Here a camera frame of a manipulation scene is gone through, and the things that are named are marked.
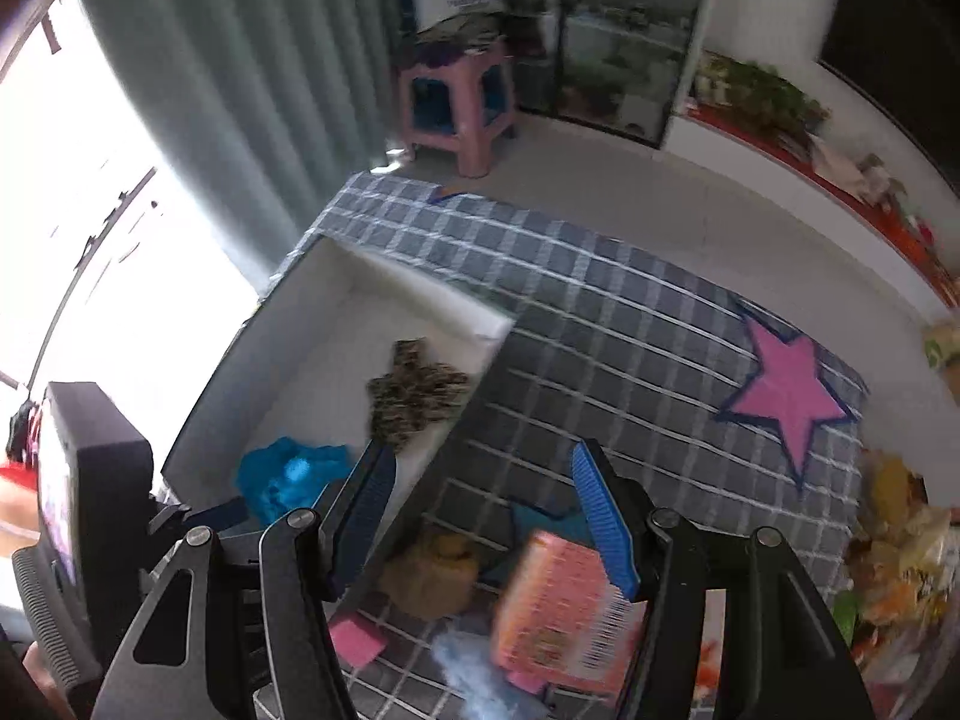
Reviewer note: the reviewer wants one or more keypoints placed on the black television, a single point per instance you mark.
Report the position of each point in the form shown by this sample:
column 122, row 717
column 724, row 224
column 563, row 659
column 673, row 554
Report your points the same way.
column 885, row 30

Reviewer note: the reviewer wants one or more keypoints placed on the leopard print cloth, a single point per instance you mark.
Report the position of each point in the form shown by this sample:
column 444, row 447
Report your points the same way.
column 412, row 394

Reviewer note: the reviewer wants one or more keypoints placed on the yellow-green packet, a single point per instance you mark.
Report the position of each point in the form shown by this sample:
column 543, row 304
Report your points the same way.
column 943, row 349

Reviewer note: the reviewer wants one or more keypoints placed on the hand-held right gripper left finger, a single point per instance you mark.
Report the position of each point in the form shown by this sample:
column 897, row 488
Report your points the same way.
column 367, row 499

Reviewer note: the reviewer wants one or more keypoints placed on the glass door cabinet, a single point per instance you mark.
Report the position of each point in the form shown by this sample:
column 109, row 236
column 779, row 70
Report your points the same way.
column 622, row 37

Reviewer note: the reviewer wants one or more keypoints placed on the pink cloth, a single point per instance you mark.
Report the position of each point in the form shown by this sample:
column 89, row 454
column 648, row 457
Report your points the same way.
column 358, row 641

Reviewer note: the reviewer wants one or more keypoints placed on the brown paper bag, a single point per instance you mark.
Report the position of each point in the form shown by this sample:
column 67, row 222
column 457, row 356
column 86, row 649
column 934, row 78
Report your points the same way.
column 836, row 161

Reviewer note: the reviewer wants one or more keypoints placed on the tan cloth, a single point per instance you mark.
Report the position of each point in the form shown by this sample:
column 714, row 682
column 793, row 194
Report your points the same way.
column 431, row 577

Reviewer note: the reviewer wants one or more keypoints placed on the checked blanket with pink star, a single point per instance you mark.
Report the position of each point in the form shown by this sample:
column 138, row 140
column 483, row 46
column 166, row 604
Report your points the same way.
column 645, row 330

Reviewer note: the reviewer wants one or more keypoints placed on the pile of snack packets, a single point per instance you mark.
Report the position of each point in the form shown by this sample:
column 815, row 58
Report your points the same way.
column 900, row 555

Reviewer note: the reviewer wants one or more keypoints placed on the dark clothes pile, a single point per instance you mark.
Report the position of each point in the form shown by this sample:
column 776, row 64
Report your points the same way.
column 457, row 41

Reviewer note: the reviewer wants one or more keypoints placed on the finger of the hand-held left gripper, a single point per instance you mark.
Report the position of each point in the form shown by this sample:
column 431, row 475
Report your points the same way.
column 217, row 517

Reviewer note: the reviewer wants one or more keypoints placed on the low cabinet with red top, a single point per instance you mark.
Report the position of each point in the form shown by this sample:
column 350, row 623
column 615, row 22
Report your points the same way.
column 787, row 187

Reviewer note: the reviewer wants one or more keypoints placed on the green potted plants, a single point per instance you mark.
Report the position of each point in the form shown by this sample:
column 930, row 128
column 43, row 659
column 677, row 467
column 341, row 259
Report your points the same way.
column 757, row 90

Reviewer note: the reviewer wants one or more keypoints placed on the light blue fluffy cloth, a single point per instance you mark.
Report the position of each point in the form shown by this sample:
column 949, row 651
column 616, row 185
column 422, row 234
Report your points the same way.
column 480, row 675

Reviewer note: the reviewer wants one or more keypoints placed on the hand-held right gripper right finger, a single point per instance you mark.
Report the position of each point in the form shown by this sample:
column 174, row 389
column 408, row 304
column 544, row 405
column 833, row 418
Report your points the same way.
column 604, row 521

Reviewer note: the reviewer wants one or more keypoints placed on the pink snack box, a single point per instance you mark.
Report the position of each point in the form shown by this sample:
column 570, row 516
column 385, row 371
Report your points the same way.
column 555, row 607

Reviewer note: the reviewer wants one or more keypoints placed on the pink plastic stool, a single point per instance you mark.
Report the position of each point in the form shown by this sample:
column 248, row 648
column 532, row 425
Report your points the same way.
column 480, row 112

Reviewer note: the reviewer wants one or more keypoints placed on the grey-green curtain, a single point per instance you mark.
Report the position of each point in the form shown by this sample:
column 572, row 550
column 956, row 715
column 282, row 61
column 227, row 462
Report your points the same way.
column 240, row 90

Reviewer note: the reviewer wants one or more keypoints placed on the white-lined storage box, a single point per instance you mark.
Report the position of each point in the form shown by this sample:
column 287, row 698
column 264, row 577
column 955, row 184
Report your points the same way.
column 337, row 330

